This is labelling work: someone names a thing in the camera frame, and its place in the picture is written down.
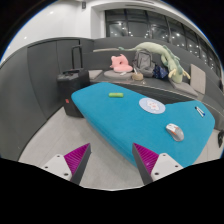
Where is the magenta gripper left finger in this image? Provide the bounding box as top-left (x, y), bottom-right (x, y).
top-left (42, 142), bottom-right (92, 186)

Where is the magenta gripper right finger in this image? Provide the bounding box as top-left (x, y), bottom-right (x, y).
top-left (131, 142), bottom-right (184, 186)

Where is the grey computer mouse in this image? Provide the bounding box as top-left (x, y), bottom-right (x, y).
top-left (166, 123), bottom-right (184, 142)

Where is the round light blue mouse pad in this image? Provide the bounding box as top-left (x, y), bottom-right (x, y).
top-left (139, 97), bottom-right (166, 114)

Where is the teal table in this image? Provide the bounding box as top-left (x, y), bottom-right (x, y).
top-left (71, 82), bottom-right (215, 167)

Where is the blue white marker pen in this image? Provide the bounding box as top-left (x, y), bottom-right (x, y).
top-left (195, 106), bottom-right (205, 117)

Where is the green cylindrical object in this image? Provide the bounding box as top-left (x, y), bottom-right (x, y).
top-left (109, 93), bottom-right (124, 98)

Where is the black rolling suitcase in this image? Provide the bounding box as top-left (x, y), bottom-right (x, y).
top-left (57, 45), bottom-right (90, 118)

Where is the grey square cushion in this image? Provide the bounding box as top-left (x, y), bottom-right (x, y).
top-left (170, 81), bottom-right (198, 97)

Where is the dark blue bag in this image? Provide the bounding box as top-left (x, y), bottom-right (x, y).
top-left (153, 65), bottom-right (168, 79)

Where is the round grey seat cushion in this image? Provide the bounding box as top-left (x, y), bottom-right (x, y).
top-left (104, 70), bottom-right (132, 80)

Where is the grey backpack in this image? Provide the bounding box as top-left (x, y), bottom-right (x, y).
top-left (133, 50), bottom-right (155, 78)

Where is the grey upright cushion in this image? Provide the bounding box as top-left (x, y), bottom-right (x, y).
top-left (190, 64), bottom-right (206, 94)

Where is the pink plush toy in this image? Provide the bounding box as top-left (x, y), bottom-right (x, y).
top-left (111, 54), bottom-right (133, 72)

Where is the green dragon plush toy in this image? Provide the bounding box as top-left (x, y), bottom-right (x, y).
top-left (118, 41), bottom-right (192, 84)

